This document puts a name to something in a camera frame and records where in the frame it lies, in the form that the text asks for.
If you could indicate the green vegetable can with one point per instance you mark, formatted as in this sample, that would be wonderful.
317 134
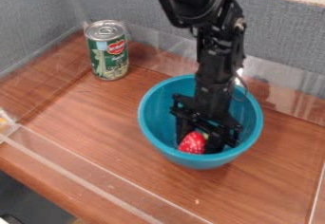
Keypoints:
107 49

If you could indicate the blue plastic bowl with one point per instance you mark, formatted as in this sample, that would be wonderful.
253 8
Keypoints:
156 122

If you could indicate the red toy strawberry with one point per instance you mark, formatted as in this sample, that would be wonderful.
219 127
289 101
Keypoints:
194 143

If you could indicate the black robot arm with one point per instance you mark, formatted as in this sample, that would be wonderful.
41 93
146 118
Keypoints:
217 25

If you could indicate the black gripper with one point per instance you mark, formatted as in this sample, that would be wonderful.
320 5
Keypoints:
222 129

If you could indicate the clear acrylic barrier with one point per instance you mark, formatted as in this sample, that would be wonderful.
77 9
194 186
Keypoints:
98 150

